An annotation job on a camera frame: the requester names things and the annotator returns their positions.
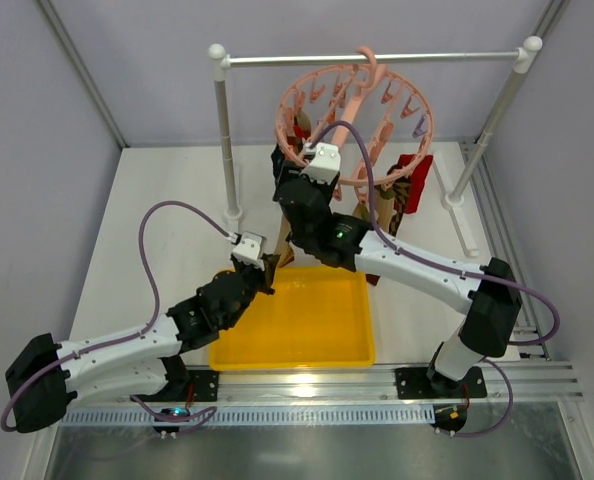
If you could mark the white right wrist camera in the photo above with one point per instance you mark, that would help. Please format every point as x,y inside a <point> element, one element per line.
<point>324,161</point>

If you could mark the red sock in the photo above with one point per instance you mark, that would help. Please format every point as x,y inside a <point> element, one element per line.
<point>418,176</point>

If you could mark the orange brown argyle sock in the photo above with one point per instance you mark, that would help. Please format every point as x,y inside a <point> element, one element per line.
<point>299,132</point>

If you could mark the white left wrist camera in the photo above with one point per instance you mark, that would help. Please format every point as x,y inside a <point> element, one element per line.
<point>248,248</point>

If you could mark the navy blue sock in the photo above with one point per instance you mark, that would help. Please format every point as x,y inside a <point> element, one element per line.
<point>280,166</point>

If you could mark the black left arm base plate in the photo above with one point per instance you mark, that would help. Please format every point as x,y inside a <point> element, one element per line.
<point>200,386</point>

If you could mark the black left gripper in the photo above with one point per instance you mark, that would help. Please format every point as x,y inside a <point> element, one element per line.
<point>256,273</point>

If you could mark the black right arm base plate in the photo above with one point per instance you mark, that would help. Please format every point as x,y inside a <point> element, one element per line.
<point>417,383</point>

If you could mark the yellow plastic tray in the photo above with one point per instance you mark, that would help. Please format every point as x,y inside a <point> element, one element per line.
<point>318,317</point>

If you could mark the white slotted cable duct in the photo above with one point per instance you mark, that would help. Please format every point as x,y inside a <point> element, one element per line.
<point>234,416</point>

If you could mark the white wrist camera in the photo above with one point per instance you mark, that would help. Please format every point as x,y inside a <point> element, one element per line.
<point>324,161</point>
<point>248,248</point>

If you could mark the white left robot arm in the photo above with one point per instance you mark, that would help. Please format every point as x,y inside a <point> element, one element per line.
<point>48,378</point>

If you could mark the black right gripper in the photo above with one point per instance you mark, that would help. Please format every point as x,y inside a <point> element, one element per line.
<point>284,167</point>

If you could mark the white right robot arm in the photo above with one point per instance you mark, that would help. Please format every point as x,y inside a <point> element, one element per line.
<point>490,306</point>

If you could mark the pink round clip hanger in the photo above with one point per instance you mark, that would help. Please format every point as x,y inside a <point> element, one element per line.
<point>391,113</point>

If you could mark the beige striped sock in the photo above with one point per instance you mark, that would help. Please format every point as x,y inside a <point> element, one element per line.
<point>377,220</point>
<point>283,248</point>

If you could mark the white metal drying rack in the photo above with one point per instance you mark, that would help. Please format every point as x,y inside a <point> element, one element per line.
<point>308,50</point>

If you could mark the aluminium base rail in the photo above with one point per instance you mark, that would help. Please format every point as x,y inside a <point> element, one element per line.
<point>307,385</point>

